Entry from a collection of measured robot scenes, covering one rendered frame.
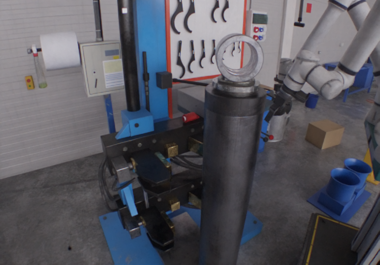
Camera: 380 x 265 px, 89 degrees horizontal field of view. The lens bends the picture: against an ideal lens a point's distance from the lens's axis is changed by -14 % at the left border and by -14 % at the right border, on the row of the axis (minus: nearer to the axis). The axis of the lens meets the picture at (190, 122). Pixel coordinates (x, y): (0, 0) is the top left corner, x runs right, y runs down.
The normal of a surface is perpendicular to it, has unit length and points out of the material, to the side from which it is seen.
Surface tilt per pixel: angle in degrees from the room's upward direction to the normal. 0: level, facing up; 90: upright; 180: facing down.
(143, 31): 90
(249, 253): 0
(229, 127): 90
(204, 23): 90
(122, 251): 0
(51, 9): 90
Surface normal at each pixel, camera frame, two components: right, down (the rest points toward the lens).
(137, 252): 0.00, -0.91
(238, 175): 0.13, 0.41
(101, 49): 0.52, 0.36
